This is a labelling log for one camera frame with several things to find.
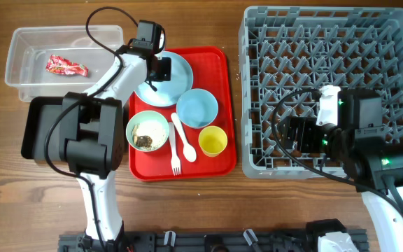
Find light blue plate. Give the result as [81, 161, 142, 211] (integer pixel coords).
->
[135, 51, 194, 107]

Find light blue bowl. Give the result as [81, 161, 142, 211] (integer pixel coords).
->
[176, 88, 219, 129]

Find mint green bowl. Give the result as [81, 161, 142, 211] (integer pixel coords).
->
[125, 111, 169, 153]

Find rice and food scraps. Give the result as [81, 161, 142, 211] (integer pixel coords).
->
[132, 120, 167, 151]

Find yellow plastic cup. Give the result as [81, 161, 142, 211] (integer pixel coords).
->
[198, 126, 228, 158]

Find white plastic spoon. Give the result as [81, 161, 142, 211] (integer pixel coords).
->
[171, 113, 197, 162]

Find white plastic fork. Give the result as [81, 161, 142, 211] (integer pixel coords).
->
[169, 122, 181, 176]

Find red snack wrapper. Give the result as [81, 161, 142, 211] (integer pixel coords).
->
[45, 55, 89, 77]

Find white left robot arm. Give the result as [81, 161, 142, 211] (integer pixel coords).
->
[43, 20, 171, 251]

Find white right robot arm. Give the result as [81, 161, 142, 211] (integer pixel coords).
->
[271, 86, 403, 251]

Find grey dishwasher rack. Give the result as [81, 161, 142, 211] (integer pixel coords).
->
[239, 6, 403, 179]

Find red serving tray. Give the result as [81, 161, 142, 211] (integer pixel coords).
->
[129, 46, 237, 181]

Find clear plastic bin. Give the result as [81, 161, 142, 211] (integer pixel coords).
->
[5, 26, 114, 102]

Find black plastic tray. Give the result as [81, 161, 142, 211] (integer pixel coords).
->
[21, 97, 63, 163]

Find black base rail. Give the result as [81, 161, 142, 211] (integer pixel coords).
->
[57, 229, 367, 252]

